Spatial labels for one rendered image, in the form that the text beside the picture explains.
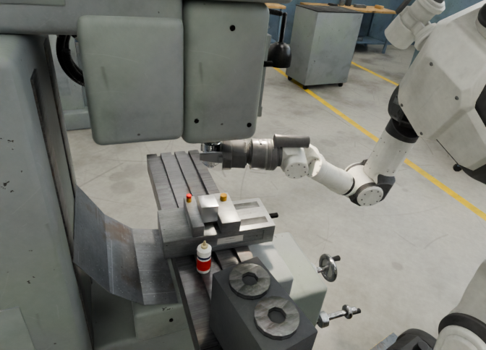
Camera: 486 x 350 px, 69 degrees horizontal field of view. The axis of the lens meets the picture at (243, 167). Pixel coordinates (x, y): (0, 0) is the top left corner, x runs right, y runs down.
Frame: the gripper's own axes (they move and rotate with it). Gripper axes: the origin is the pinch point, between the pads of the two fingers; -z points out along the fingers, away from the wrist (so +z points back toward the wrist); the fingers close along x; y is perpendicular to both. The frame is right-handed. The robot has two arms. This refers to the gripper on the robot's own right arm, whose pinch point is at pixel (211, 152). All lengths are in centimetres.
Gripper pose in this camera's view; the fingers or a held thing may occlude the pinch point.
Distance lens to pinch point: 98.0
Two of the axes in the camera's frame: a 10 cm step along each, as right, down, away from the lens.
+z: 10.0, 0.4, 0.8
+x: 0.5, 5.3, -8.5
